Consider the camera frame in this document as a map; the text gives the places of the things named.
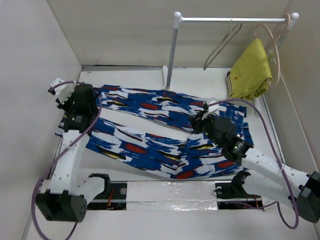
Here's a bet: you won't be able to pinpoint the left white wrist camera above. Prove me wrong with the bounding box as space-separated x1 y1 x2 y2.
48 77 77 111

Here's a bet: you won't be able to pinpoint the beige wooden hanger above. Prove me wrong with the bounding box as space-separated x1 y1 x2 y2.
254 23 281 87

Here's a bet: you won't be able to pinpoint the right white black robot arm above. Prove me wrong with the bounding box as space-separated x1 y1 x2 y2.
188 111 320 223

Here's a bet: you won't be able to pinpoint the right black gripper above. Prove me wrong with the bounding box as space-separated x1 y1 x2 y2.
188 110 223 149

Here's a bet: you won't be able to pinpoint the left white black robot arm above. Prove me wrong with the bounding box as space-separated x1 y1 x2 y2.
35 83 112 223

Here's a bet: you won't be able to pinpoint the white garment rack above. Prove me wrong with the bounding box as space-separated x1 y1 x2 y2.
163 11 300 90

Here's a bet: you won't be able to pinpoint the yellow green shorts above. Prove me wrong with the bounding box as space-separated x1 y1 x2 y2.
226 38 273 101

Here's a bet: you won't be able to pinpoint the grey wire hanger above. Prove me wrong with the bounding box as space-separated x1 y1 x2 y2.
202 21 243 71

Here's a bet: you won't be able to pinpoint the blue white red patterned trousers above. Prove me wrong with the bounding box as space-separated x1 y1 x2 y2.
54 84 255 180

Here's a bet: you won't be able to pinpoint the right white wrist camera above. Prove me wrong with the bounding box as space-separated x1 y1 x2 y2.
201 97 219 120

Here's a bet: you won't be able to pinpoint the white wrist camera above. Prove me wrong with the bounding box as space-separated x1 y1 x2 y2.
48 77 77 111
201 97 219 120

